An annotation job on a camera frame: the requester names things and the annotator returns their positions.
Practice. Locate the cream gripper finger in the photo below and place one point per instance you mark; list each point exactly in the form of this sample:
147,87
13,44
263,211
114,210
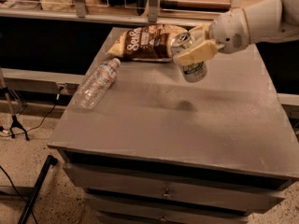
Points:
200,32
200,53

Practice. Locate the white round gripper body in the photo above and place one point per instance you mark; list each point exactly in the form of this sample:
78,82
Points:
228,32

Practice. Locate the white green 7up can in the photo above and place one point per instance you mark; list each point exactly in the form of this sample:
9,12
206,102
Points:
193,72

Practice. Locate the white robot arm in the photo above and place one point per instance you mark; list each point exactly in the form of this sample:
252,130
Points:
273,21

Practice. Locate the brown chip bag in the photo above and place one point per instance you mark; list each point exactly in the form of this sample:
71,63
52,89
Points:
146,44

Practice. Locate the grey drawer cabinet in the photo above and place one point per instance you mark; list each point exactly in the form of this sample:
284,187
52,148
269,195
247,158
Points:
228,128

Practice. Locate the clear plastic water bottle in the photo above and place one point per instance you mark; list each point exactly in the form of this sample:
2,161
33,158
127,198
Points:
94,87

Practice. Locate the top grey drawer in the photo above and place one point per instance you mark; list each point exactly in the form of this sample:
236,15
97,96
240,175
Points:
242,199

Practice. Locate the grey drawer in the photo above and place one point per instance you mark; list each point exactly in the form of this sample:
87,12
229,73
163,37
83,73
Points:
242,199
162,213

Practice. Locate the black metal bar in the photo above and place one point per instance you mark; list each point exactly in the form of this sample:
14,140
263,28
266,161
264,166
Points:
29,204

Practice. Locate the black tripod stand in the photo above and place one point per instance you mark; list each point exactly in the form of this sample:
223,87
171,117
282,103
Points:
15,123

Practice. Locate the grey wall ledge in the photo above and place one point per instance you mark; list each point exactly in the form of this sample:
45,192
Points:
43,82

